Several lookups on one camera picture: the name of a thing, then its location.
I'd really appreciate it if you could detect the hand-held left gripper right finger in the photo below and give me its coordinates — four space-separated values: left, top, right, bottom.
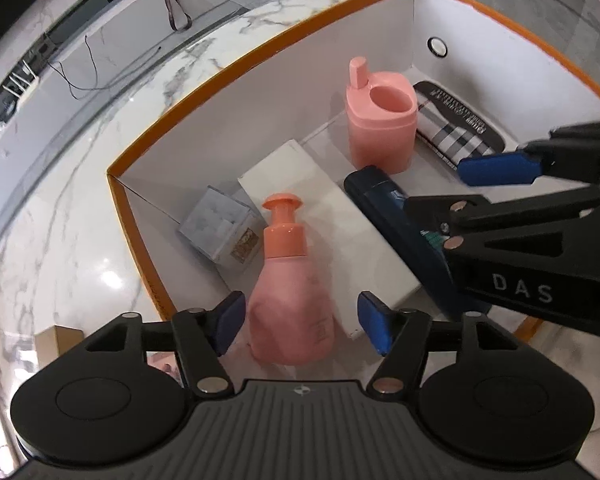
357 290 523 396

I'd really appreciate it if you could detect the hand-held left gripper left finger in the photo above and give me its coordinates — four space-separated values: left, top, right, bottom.
82 290 247 396

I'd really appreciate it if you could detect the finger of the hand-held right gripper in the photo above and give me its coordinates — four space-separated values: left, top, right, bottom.
455 119 600 189
402 182 600 257

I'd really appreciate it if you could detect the dark blue bottle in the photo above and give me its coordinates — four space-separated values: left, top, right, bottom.
342 165 493 322

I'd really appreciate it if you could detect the pink pump bottle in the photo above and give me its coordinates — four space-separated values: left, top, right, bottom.
247 192 336 365

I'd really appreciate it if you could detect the plaid case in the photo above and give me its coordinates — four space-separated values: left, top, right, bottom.
412 81 507 168

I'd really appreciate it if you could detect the pink plastic cup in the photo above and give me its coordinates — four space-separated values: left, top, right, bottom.
344 56 418 175

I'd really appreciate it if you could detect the small grey box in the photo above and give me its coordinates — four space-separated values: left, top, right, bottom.
178 186 262 273

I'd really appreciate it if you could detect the white box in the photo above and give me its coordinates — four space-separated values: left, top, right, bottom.
237 139 423 341

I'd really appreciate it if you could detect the orange cardboard box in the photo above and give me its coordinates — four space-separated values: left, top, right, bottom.
105 0 600 346

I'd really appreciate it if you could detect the brown cardboard cube box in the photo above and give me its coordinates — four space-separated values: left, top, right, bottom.
34 325 86 376

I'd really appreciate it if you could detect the white marble tv cabinet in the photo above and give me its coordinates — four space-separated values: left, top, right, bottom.
0 0 281 171

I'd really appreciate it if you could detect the white router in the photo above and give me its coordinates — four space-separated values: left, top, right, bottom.
2 57 41 103

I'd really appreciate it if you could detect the black cable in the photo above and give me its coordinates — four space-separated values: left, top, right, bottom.
47 35 163 101

